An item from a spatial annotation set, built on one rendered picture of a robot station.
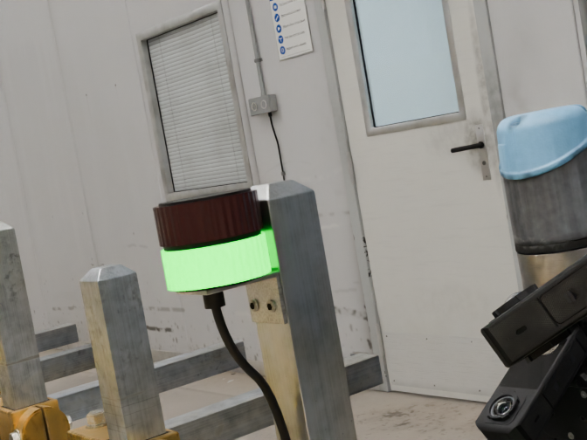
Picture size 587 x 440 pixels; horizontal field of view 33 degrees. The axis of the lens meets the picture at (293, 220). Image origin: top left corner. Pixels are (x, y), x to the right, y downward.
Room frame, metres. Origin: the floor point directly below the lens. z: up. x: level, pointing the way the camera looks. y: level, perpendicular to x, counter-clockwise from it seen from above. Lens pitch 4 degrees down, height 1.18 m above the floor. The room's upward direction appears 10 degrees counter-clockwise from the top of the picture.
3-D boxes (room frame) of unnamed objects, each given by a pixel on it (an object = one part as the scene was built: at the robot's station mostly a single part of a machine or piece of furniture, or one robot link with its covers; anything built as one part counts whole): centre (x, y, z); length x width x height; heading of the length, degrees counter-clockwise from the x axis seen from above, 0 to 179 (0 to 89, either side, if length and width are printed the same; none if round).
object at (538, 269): (0.80, -0.21, 1.04); 0.08 x 0.08 x 0.05
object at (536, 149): (0.79, -0.21, 1.12); 0.09 x 0.08 x 0.11; 128
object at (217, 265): (0.55, 0.05, 1.12); 0.06 x 0.06 x 0.02
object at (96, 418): (0.85, 0.20, 0.98); 0.02 x 0.02 x 0.01
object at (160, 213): (0.55, 0.05, 1.15); 0.06 x 0.06 x 0.02
